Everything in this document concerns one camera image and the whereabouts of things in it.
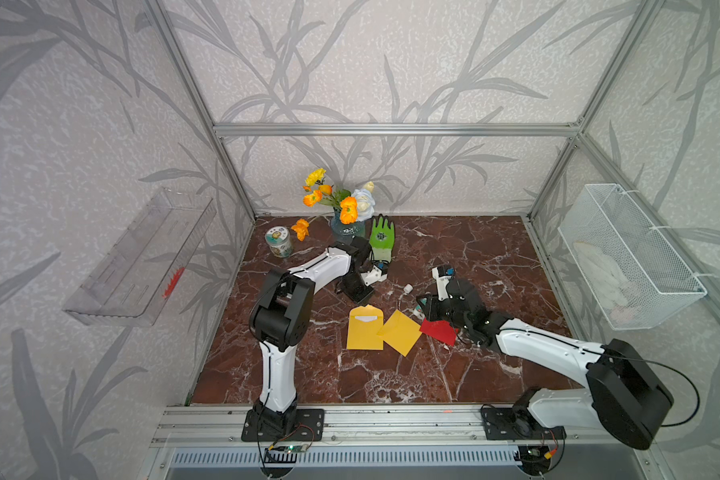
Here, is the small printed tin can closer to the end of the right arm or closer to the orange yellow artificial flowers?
the orange yellow artificial flowers

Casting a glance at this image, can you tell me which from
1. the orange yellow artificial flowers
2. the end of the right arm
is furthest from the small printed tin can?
the end of the right arm

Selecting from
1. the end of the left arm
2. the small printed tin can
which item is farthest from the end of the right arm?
the small printed tin can
